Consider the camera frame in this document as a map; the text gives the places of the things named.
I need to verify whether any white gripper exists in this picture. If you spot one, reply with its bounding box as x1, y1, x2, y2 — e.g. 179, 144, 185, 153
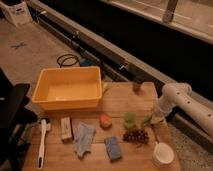
151, 101, 169, 125

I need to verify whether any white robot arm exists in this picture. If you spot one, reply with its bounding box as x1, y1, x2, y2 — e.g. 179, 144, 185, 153
151, 83, 213, 138

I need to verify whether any yellow plastic tray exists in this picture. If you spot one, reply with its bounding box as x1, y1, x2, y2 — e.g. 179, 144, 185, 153
32, 66, 102, 110

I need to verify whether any metal fork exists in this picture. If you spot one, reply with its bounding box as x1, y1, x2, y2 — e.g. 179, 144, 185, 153
152, 126, 160, 144

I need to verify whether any green plastic cup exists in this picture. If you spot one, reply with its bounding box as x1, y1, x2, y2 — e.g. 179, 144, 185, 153
123, 113, 136, 129

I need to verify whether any small dark cup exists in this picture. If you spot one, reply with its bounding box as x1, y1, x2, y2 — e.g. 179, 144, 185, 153
133, 80, 142, 94

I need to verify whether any dark grape bunch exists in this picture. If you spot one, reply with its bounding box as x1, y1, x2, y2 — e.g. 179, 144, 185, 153
123, 129, 149, 143

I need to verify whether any wooden cutting board table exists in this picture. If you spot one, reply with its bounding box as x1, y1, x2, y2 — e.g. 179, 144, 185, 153
22, 82, 181, 171

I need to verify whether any orange round fruit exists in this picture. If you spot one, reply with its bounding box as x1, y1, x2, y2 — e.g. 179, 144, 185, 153
99, 115, 112, 129

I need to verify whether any blue sponge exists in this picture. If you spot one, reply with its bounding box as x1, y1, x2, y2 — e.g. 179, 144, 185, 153
104, 136, 121, 161

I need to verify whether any blue grey cloth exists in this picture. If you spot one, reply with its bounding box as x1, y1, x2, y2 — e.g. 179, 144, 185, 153
74, 122, 96, 158

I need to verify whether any blue floor object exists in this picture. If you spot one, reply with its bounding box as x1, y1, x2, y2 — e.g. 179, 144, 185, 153
80, 59, 95, 67

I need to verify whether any small wooden block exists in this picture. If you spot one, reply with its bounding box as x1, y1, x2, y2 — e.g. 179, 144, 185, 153
61, 117, 72, 141

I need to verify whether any black chair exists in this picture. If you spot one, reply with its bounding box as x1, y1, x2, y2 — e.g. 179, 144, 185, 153
0, 68, 38, 171

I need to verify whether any black coiled cable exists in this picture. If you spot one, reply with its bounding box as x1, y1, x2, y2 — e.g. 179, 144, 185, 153
56, 53, 81, 68

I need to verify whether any white handled brush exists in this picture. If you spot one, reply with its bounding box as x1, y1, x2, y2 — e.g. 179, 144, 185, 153
38, 119, 47, 169

